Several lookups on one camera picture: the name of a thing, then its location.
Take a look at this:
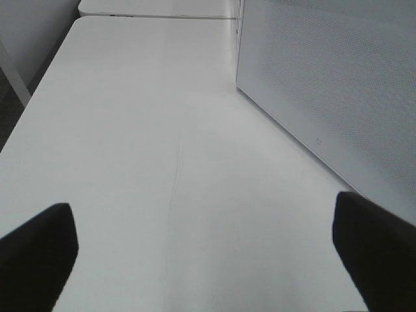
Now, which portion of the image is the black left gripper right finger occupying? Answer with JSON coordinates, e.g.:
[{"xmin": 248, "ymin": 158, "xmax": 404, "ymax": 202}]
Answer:
[{"xmin": 332, "ymin": 192, "xmax": 415, "ymax": 311}]

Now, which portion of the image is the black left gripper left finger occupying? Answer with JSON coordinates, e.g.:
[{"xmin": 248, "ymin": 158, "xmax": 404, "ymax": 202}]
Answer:
[{"xmin": 1, "ymin": 203, "xmax": 79, "ymax": 311}]

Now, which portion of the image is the white microwave door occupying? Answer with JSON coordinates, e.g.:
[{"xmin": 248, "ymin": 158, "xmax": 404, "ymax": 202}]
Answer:
[{"xmin": 237, "ymin": 1, "xmax": 415, "ymax": 223}]

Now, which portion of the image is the white neighbouring table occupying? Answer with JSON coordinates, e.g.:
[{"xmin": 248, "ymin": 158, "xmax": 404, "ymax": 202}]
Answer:
[{"xmin": 78, "ymin": 0, "xmax": 241, "ymax": 20}]

